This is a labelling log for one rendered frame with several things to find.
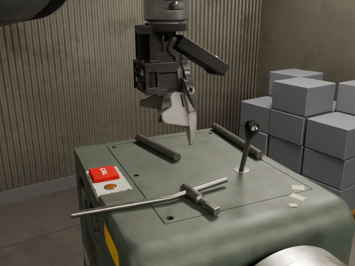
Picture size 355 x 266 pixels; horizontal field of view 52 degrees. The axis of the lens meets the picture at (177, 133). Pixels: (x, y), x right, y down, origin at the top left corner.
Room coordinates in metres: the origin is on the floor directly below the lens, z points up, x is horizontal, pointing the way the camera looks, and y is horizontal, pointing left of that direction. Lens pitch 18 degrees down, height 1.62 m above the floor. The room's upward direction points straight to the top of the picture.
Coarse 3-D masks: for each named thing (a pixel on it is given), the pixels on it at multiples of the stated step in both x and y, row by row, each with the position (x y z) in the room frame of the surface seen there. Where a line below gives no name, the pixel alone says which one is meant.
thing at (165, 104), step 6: (150, 96) 0.69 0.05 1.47; (156, 96) 0.70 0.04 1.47; (162, 96) 0.70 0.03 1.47; (168, 96) 0.69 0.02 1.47; (144, 102) 0.70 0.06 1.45; (150, 102) 0.70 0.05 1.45; (156, 102) 0.71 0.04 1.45; (162, 102) 0.70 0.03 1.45; (168, 102) 0.71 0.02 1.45; (156, 108) 0.72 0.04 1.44; (162, 108) 0.71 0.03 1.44; (168, 108) 0.71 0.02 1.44; (162, 120) 0.72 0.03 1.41
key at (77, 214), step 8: (208, 184) 0.71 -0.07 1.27; (216, 184) 0.72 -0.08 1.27; (184, 192) 0.68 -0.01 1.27; (144, 200) 0.65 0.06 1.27; (152, 200) 0.65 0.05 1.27; (160, 200) 0.65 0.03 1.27; (168, 200) 0.66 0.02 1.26; (96, 208) 0.62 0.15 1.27; (104, 208) 0.62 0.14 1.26; (112, 208) 0.62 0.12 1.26; (120, 208) 0.63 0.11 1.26; (72, 216) 0.60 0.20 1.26; (80, 216) 0.61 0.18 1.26
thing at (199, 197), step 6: (186, 186) 0.69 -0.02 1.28; (186, 192) 0.68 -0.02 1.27; (192, 192) 0.67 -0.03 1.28; (198, 192) 0.66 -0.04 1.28; (192, 198) 0.66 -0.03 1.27; (198, 198) 0.65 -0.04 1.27; (204, 198) 0.65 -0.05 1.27; (198, 204) 0.65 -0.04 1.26; (204, 204) 0.63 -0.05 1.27; (210, 204) 0.62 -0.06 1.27; (210, 210) 0.61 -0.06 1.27; (216, 210) 0.61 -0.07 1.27
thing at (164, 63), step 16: (144, 32) 0.62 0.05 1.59; (160, 32) 0.64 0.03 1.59; (144, 48) 0.64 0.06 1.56; (160, 48) 0.64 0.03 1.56; (144, 64) 0.61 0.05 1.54; (160, 64) 0.61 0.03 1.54; (176, 64) 0.62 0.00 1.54; (144, 80) 0.62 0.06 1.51; (160, 80) 0.62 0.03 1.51; (176, 80) 0.63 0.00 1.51
